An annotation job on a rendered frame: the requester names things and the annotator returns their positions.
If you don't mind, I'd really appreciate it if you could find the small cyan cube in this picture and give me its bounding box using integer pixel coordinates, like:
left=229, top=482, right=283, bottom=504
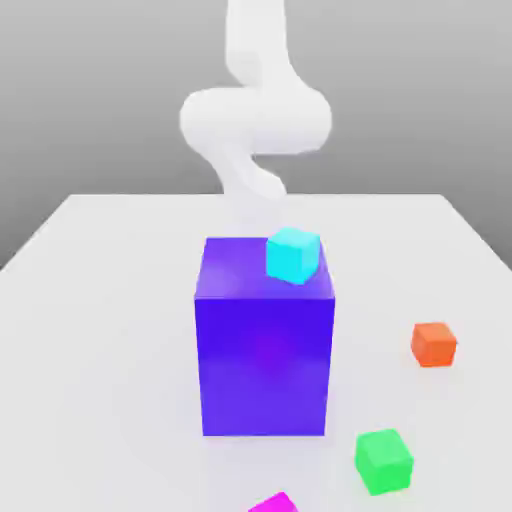
left=265, top=226, right=322, bottom=286

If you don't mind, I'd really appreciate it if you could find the small orange cube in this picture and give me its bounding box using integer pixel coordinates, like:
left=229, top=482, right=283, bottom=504
left=410, top=321, right=458, bottom=369

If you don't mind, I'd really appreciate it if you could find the small green cube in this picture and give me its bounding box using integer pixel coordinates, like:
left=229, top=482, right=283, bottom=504
left=354, top=428, right=415, bottom=497

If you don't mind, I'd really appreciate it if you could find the small magenta cube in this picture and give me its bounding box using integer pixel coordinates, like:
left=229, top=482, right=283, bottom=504
left=247, top=491, right=300, bottom=512

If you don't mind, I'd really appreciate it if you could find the large purple box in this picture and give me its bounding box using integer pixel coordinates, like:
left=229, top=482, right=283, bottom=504
left=193, top=236, right=336, bottom=438

